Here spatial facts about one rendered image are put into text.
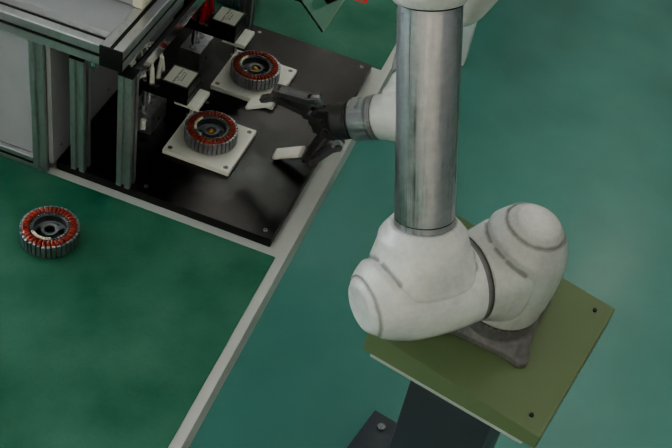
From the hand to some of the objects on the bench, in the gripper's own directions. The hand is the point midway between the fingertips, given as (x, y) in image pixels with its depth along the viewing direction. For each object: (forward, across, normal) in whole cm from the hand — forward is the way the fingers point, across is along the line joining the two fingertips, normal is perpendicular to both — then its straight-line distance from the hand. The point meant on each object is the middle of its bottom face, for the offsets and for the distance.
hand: (266, 129), depth 236 cm
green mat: (+34, +14, +54) cm, 65 cm away
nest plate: (+14, -2, -22) cm, 26 cm away
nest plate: (+13, 0, +2) cm, 13 cm away
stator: (+12, +1, +2) cm, 13 cm away
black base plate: (+16, -3, -9) cm, 18 cm away
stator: (+13, -2, -22) cm, 25 cm away
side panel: (+49, +20, +22) cm, 57 cm away
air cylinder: (+26, +5, -22) cm, 34 cm away
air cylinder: (+26, +7, +2) cm, 27 cm away
